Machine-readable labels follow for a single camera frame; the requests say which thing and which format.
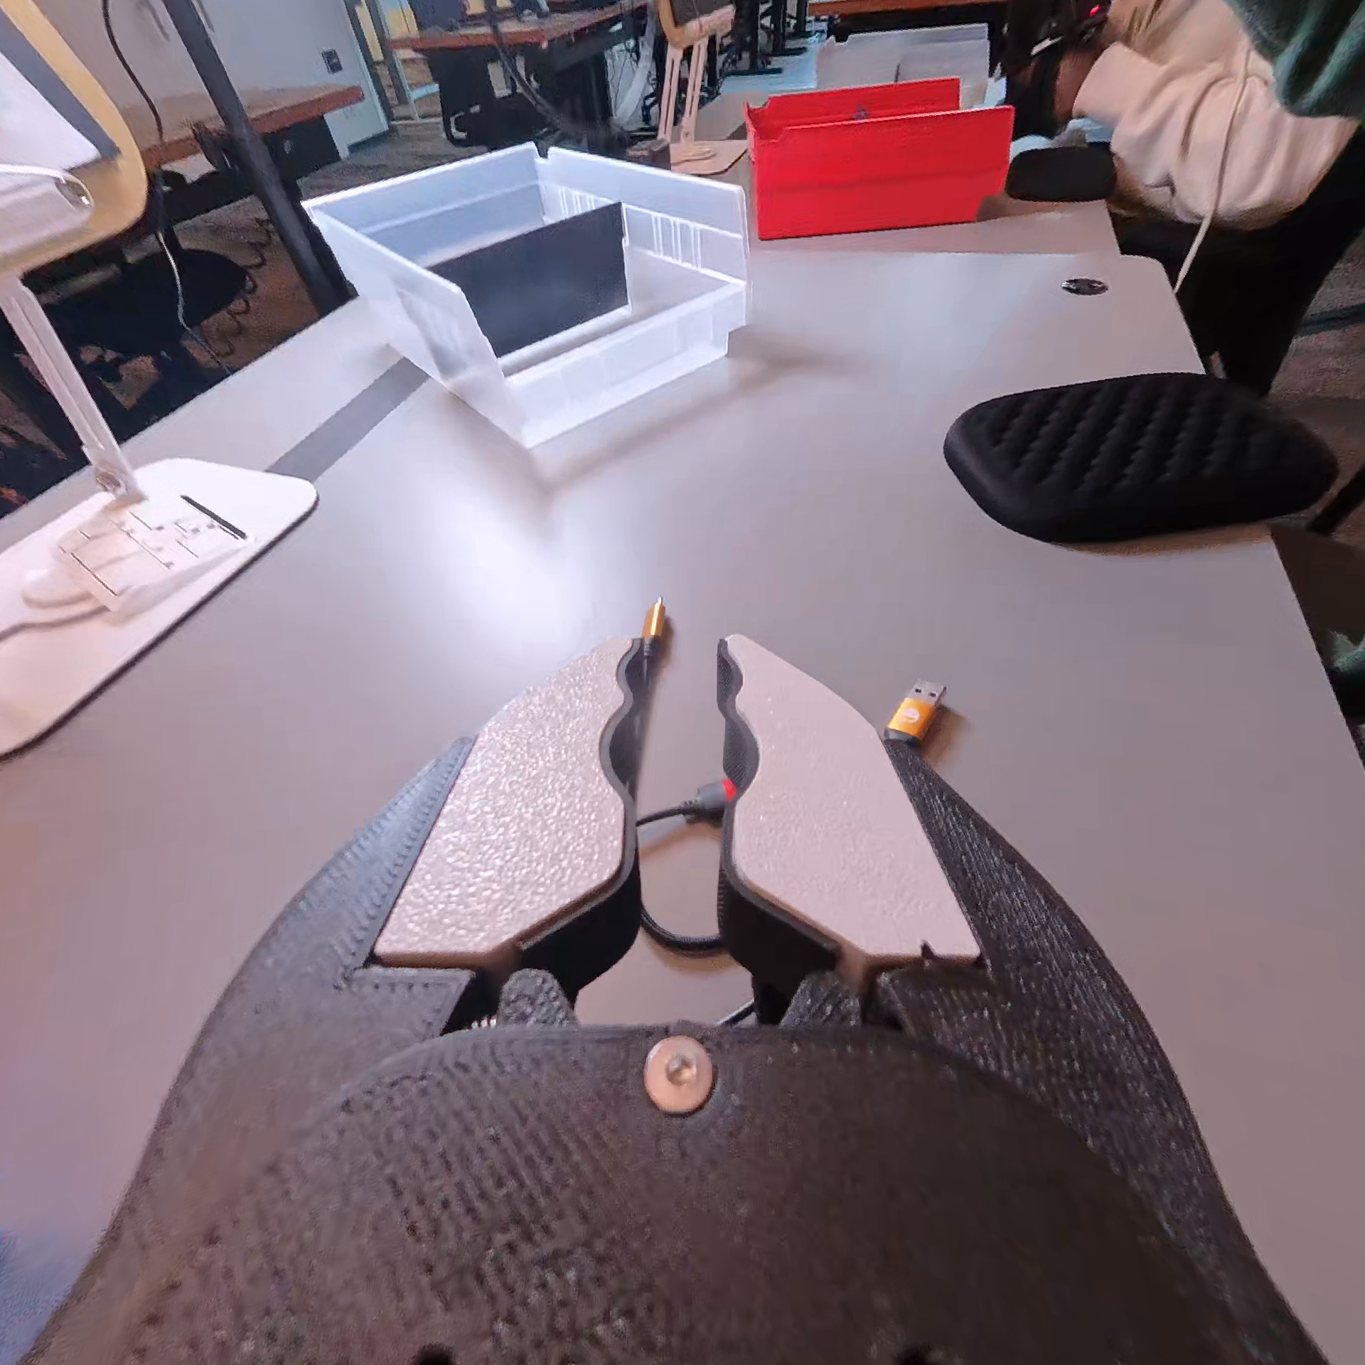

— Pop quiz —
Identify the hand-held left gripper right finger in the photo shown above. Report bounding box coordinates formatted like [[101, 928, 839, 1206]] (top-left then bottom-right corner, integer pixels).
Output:
[[717, 634, 984, 1011]]

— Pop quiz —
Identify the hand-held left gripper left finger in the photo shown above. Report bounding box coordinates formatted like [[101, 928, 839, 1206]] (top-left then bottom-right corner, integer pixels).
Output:
[[374, 637, 647, 1026]]

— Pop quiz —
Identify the black cable with red plug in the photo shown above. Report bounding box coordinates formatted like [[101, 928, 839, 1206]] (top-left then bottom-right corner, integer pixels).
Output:
[[634, 777, 764, 1026]]

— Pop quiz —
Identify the short cable with orange plugs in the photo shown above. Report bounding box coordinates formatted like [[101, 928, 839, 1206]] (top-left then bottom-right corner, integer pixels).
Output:
[[629, 597, 951, 797]]

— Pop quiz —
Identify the clear plastic bin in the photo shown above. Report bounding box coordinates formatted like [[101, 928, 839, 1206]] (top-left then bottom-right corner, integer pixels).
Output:
[[301, 142, 751, 450]]

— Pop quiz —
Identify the person's right forearm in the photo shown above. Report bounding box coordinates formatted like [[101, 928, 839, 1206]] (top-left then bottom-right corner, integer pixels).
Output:
[[1227, 0, 1365, 119]]

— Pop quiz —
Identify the white grid sheet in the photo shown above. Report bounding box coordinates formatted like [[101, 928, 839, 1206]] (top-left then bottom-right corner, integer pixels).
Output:
[[59, 499, 252, 618]]

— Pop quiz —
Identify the black bin divider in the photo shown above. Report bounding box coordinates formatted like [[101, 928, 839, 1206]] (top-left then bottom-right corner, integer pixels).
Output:
[[426, 203, 633, 359]]

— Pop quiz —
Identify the black office chair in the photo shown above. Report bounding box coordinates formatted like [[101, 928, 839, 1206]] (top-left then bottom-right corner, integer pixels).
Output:
[[33, 246, 257, 369]]

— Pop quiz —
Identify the red plastic bin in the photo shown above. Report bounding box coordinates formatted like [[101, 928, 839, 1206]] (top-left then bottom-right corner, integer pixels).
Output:
[[743, 77, 1018, 241]]

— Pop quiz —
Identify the black chair armrest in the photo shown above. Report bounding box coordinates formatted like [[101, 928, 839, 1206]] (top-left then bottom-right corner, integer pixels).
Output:
[[1006, 143, 1119, 205]]

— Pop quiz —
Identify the wooden document stand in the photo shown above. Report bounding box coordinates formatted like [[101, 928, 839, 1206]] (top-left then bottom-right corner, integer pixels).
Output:
[[629, 0, 748, 177]]

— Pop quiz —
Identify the wooden desk with black legs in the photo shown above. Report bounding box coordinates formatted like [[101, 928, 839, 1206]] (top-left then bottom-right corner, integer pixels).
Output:
[[410, 0, 652, 145], [118, 85, 366, 173]]

